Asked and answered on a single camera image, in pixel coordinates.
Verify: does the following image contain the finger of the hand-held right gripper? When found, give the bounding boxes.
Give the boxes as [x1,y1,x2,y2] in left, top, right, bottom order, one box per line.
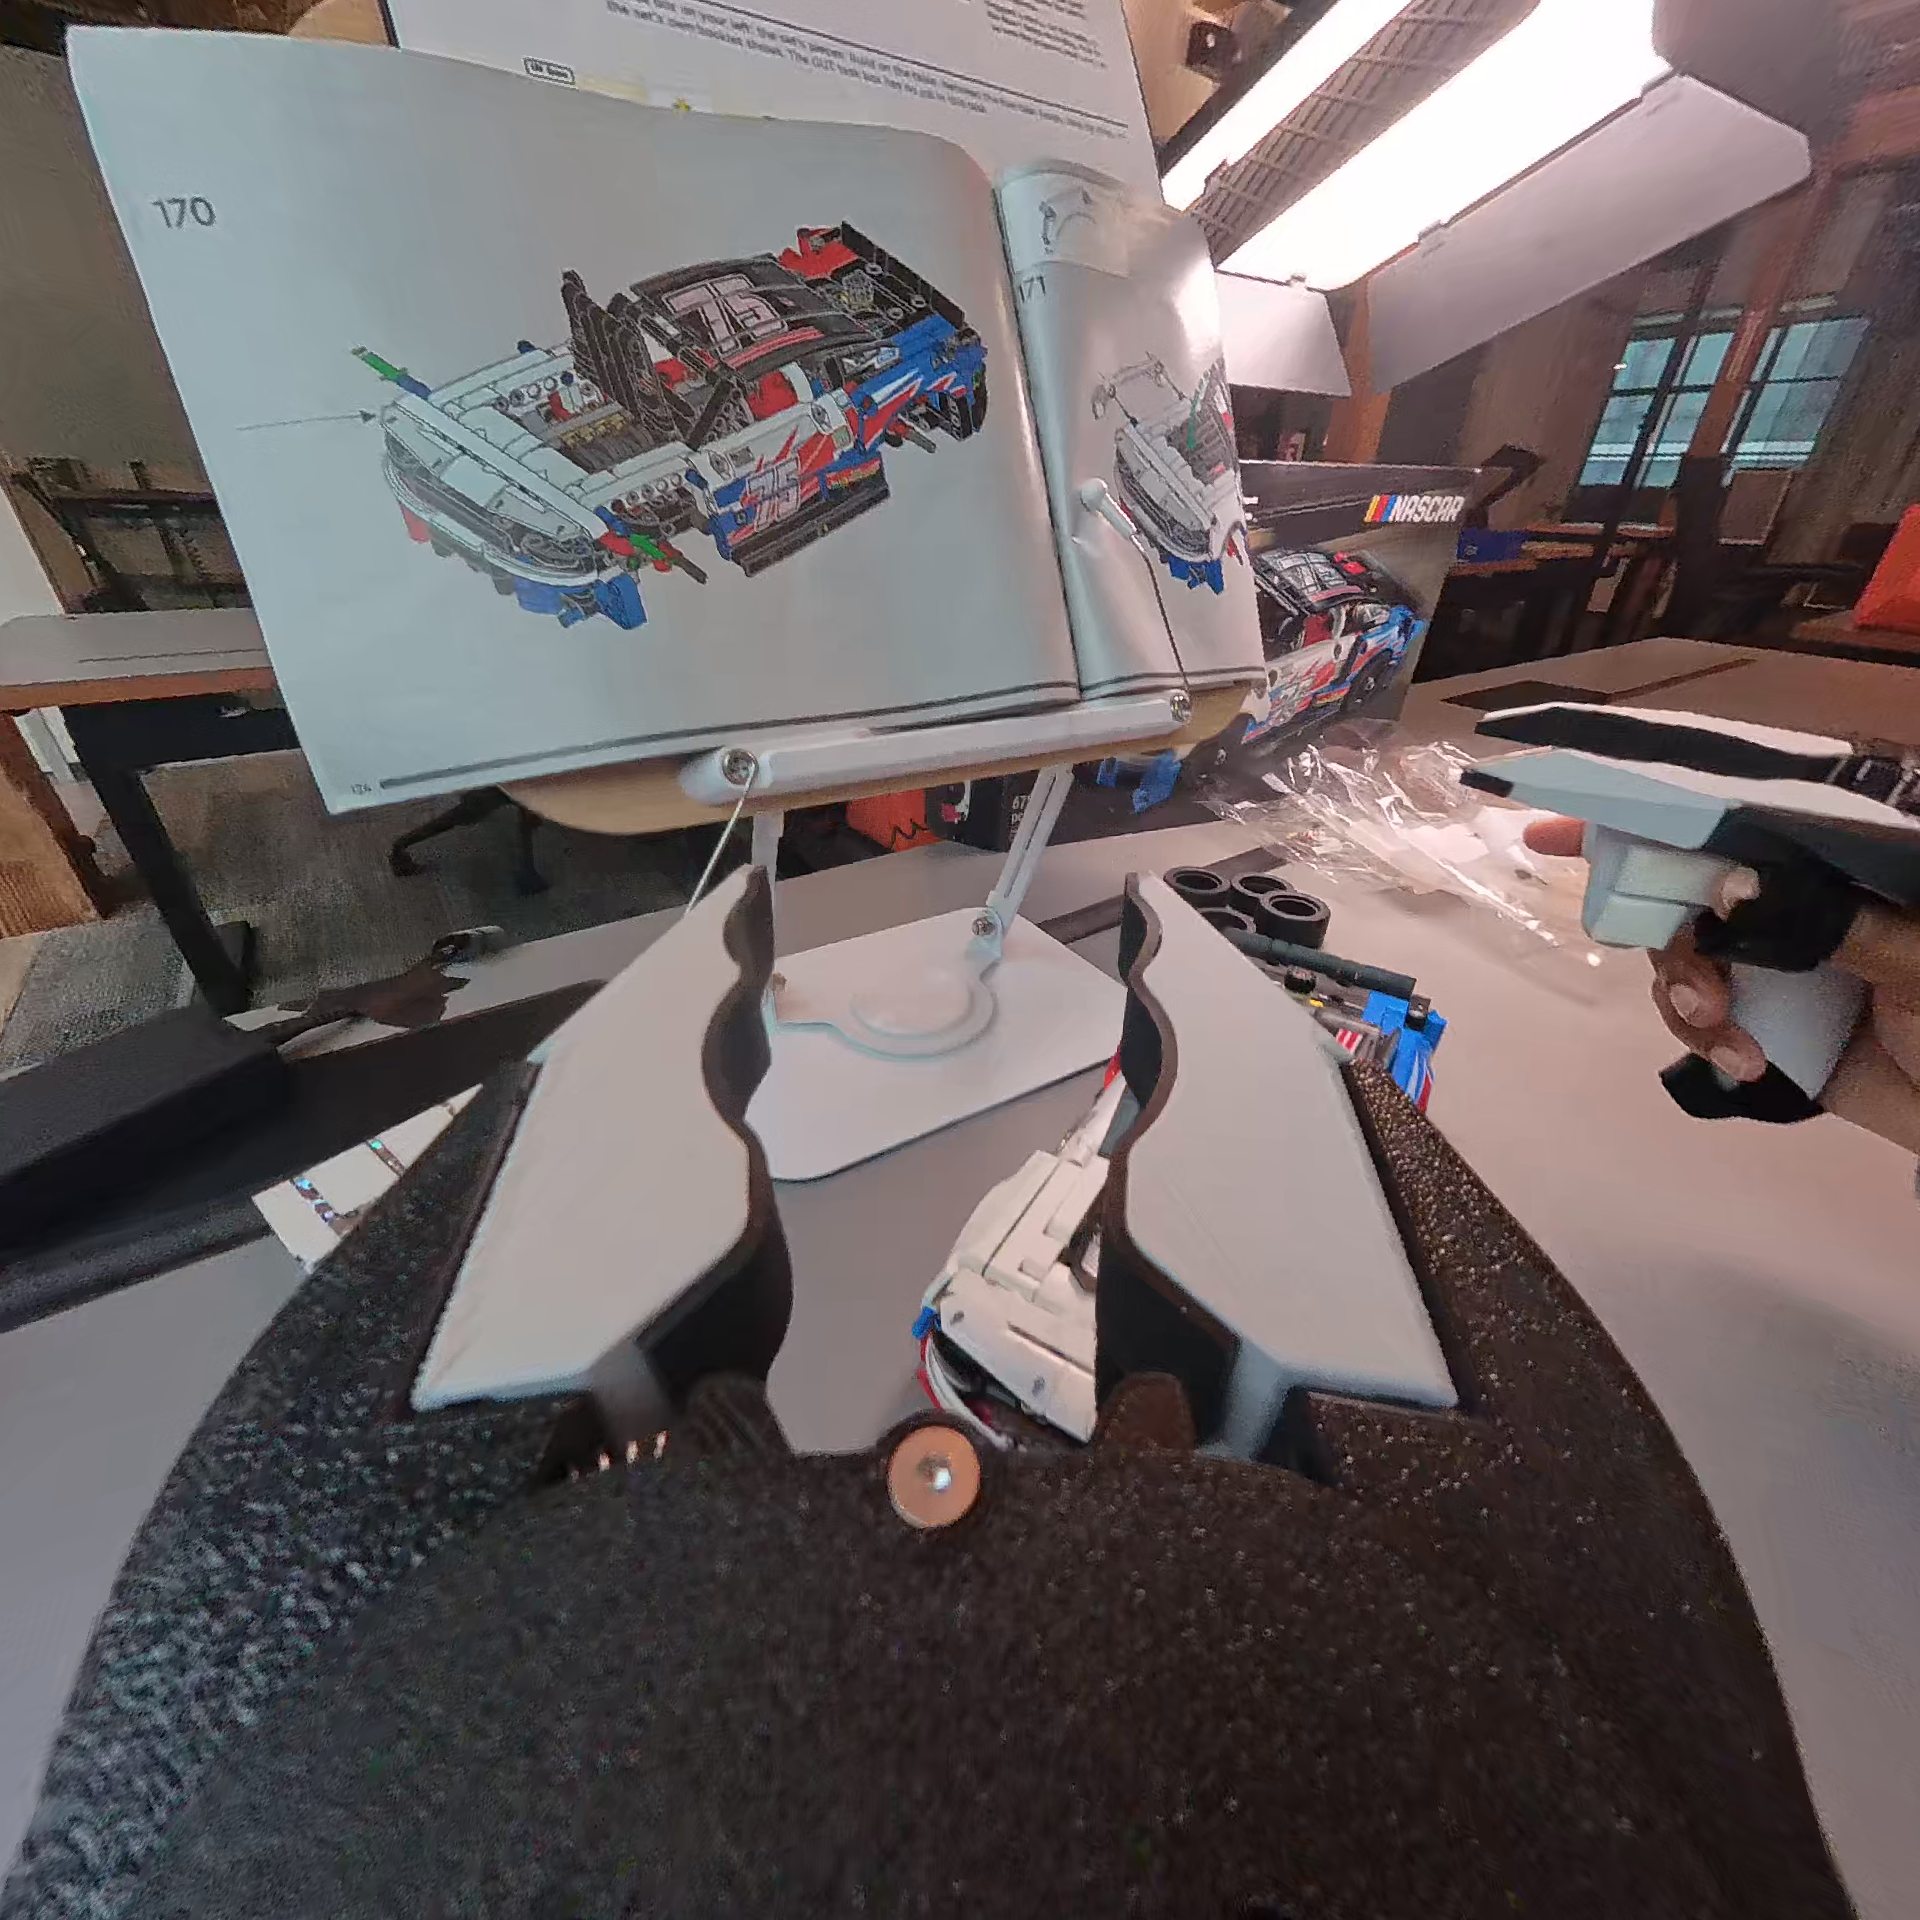
[1462,750,1766,859]
[1477,702,1861,786]

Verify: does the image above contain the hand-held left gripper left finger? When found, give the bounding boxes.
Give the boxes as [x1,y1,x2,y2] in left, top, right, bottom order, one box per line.
[412,867,798,1447]

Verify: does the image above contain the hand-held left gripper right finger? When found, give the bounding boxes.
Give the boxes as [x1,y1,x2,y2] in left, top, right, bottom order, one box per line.
[1095,872,1459,1459]

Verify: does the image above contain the brick-built toy race car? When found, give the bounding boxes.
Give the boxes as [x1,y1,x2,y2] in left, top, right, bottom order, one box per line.
[913,944,1452,1455]

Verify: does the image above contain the white book stand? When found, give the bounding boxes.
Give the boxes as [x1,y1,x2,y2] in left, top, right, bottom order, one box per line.
[510,683,1273,1189]

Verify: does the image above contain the white-tipped wire page holder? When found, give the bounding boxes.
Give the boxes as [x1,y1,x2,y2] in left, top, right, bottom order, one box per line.
[682,750,763,921]
[1076,477,1198,717]

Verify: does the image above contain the toy car instruction booklet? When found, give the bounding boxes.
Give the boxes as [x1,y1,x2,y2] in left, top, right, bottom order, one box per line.
[66,27,1273,818]

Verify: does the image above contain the grey desk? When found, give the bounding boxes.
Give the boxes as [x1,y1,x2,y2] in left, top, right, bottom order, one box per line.
[0,636,1920,1698]

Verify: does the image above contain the person's right hand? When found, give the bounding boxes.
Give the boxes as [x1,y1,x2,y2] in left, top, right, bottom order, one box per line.
[1522,817,1920,1158]

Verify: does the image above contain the clear plastic bags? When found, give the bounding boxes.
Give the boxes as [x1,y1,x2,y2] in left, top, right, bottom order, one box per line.
[1213,733,1671,950]

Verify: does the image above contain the holographic sticker sheet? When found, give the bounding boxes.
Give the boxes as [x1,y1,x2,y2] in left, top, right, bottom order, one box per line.
[254,1133,452,1275]

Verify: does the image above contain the orange cushion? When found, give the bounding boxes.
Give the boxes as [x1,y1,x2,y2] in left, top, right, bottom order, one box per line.
[1852,503,1920,636]

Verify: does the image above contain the paned window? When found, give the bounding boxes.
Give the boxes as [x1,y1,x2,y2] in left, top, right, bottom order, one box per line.
[1579,313,1878,494]

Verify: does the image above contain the toy race car set box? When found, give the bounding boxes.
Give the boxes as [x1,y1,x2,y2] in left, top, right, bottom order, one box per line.
[840,457,1520,860]

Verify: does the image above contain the black office chair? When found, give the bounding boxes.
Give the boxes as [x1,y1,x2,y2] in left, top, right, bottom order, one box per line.
[390,781,560,902]

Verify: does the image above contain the long ceiling light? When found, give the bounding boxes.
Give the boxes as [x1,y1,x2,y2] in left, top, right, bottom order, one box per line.
[1162,0,1820,295]

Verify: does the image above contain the brown wooden table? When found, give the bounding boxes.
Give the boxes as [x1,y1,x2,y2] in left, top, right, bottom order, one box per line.
[0,607,303,1023]

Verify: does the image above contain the printed paper sheet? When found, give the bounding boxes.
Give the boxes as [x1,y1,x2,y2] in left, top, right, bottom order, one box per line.
[382,0,1167,194]

